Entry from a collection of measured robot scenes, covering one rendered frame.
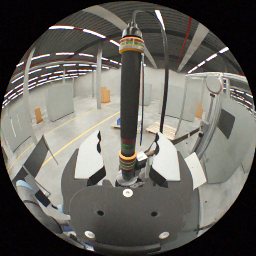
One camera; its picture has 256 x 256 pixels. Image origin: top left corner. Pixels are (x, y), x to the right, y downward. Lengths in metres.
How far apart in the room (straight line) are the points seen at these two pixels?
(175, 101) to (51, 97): 7.70
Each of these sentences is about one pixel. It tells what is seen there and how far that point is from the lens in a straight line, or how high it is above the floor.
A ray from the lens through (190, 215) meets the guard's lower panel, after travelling 1.13.
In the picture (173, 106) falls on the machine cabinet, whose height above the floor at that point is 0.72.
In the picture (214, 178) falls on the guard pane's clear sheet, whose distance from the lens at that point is 0.87.
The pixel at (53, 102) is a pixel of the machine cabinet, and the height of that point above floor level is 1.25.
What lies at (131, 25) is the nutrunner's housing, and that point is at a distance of 0.20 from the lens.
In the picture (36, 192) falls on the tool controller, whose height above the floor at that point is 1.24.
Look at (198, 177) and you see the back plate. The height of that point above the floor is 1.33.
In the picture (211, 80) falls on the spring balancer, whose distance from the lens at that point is 0.79.
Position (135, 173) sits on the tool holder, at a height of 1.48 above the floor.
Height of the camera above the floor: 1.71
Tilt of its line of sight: 29 degrees down
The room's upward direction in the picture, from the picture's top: 2 degrees clockwise
